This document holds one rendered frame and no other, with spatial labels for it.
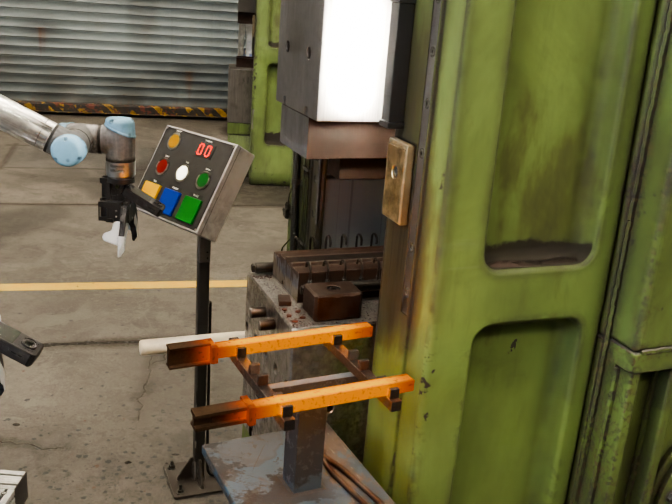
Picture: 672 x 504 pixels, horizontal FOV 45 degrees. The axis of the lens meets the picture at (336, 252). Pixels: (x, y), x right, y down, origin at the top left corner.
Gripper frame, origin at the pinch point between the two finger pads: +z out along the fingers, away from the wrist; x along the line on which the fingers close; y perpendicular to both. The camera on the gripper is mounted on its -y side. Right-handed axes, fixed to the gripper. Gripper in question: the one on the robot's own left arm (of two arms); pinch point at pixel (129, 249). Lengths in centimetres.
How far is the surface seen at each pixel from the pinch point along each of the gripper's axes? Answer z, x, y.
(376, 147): -36, 17, -63
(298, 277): -5, 24, -47
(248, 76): 8, -478, 28
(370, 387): -3, 75, -64
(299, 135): -38, 19, -45
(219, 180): -16.7, -17.4, -21.1
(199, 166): -18.5, -25.2, -14.0
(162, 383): 93, -99, 13
